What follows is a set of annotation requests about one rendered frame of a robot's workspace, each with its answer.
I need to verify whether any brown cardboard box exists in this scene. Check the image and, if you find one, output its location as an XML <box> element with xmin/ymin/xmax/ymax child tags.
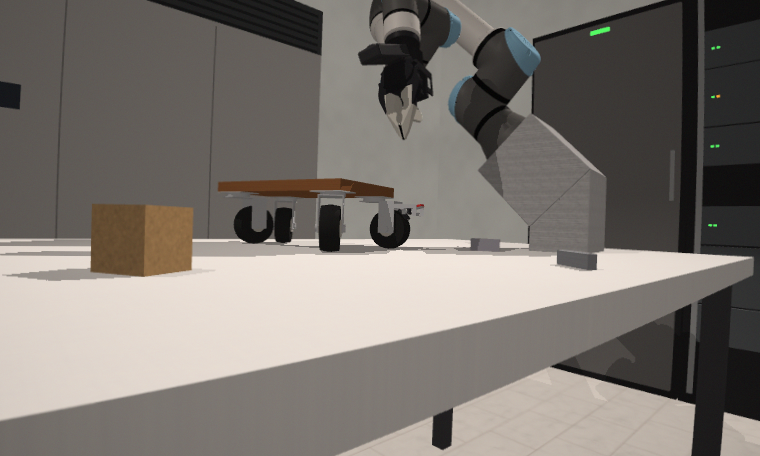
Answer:
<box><xmin>90</xmin><ymin>204</ymin><xmax>193</xmax><ymax>277</ymax></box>

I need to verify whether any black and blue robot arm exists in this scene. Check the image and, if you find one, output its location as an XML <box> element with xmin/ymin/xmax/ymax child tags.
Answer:
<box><xmin>358</xmin><ymin>0</ymin><xmax>541</xmax><ymax>159</ymax></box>

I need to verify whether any dark grey rectangular bar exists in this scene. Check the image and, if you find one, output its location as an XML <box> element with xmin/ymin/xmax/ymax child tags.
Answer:
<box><xmin>557</xmin><ymin>250</ymin><xmax>597</xmax><ymax>270</ymax></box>

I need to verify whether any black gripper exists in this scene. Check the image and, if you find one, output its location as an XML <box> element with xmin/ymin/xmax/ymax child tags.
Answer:
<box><xmin>378</xmin><ymin>30</ymin><xmax>433</xmax><ymax>140</ymax></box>

